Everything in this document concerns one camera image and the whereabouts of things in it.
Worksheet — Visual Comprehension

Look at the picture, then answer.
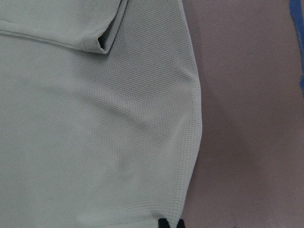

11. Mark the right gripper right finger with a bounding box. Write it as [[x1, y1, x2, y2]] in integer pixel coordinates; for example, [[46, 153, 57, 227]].
[[176, 219, 185, 228]]

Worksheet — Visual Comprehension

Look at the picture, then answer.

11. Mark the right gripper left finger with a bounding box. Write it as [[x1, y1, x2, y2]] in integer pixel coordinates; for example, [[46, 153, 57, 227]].
[[158, 218, 170, 228]]

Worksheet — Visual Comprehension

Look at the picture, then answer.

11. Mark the olive green long-sleeve shirt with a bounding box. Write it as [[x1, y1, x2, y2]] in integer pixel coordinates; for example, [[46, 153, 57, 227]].
[[0, 0, 202, 228]]

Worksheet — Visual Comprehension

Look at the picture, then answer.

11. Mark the blue tape line lengthwise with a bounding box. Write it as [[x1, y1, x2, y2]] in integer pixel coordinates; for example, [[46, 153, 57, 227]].
[[289, 0, 304, 94]]

